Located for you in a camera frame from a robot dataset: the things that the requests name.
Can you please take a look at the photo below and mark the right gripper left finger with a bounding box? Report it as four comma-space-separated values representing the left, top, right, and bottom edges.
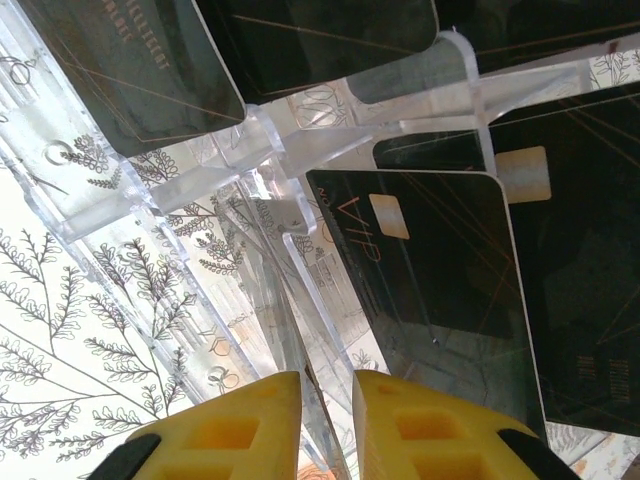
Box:
106, 371, 305, 480

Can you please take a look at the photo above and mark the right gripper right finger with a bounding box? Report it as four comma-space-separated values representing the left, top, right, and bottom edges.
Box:
351, 369, 585, 480

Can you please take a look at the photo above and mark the black VIP credit card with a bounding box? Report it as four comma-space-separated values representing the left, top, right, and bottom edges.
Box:
19, 0, 250, 160
434, 0, 640, 57
192, 0, 442, 100
372, 82, 640, 437
304, 168, 547, 444

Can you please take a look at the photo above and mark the clear acrylic card stand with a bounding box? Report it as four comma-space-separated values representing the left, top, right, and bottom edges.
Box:
0, 0, 640, 480

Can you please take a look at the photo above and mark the floral patterned table covering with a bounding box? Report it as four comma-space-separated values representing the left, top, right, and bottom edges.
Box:
0, 29, 640, 480

